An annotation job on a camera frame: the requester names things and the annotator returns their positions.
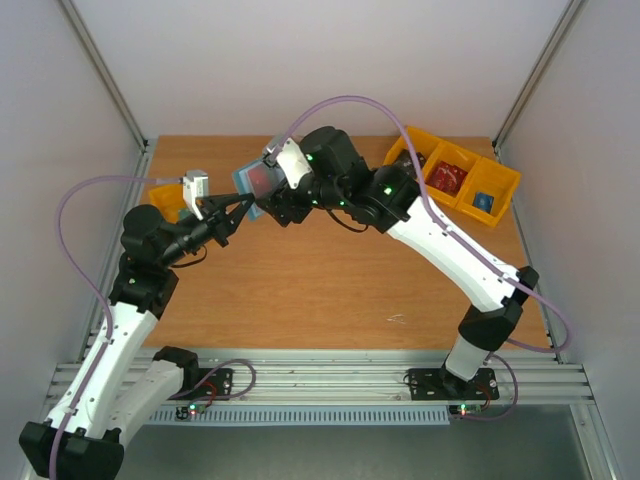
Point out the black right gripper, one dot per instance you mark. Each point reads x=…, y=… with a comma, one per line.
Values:
x=279, y=204

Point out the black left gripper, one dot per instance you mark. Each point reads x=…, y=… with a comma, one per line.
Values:
x=215, y=212

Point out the teal leather card holder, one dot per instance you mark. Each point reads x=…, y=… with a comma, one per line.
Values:
x=240, y=179

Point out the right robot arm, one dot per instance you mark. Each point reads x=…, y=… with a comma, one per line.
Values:
x=324, y=171

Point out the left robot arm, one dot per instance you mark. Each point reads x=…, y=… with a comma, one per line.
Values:
x=85, y=435

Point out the red card in holder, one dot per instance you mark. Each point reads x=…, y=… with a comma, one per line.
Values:
x=262, y=180

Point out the red cards in bin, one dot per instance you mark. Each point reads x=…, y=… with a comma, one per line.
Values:
x=447, y=178

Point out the blue card in bin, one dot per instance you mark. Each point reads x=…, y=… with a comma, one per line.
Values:
x=483, y=202

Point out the small yellow bin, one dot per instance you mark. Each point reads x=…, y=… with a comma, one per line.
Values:
x=168, y=199

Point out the black items in bin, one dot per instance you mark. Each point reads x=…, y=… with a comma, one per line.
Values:
x=404, y=161

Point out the yellow three-compartment bin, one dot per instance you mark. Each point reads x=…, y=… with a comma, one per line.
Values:
x=473, y=184

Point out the left circuit board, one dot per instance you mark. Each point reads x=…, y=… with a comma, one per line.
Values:
x=191, y=411

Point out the circuit board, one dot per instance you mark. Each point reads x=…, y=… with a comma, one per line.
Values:
x=465, y=409
x=191, y=411

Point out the right circuit board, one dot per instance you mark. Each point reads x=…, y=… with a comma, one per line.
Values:
x=465, y=409

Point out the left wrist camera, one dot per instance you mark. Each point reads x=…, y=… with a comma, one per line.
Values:
x=195, y=186

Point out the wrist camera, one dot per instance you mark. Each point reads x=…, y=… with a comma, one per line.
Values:
x=195, y=186
x=288, y=157

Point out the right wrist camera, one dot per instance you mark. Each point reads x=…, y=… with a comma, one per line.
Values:
x=288, y=157

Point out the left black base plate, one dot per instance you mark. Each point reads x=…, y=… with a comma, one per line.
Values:
x=219, y=384

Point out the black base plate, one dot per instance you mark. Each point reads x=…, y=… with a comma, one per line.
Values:
x=219, y=384
x=430, y=384

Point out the grey slotted cable duct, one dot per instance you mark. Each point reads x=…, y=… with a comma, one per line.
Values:
x=266, y=416

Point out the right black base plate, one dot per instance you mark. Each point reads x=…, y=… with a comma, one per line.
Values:
x=430, y=384

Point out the aluminium frame rail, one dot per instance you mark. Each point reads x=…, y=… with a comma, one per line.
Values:
x=375, y=377

